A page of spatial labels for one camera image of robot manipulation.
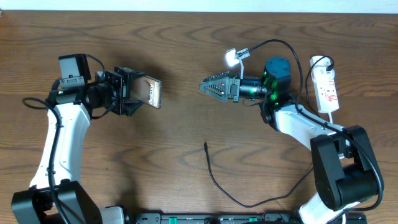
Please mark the white usb charger plug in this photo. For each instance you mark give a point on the white usb charger plug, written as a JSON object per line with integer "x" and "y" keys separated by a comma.
{"x": 318, "y": 63}

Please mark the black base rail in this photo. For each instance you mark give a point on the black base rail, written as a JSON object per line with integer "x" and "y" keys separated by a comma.
{"x": 156, "y": 218}

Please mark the white power strip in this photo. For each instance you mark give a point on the white power strip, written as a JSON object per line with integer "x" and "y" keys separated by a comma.
{"x": 325, "y": 89}

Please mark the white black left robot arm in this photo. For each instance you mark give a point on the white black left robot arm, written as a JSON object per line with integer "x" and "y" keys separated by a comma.
{"x": 55, "y": 194}

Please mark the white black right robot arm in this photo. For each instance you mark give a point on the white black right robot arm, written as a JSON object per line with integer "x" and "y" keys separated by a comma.
{"x": 345, "y": 168}

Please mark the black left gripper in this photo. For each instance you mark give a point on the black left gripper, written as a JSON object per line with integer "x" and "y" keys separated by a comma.
{"x": 122, "y": 78}

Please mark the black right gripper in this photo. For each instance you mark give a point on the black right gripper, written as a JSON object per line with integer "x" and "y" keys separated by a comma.
{"x": 232, "y": 93}

